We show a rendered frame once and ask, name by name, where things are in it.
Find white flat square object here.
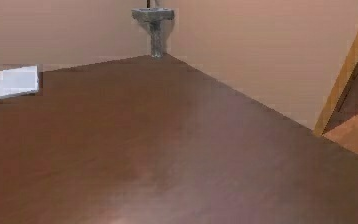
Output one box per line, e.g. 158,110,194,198
0,64,40,101

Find brown wooden door frame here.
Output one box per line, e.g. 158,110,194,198
312,4,358,137

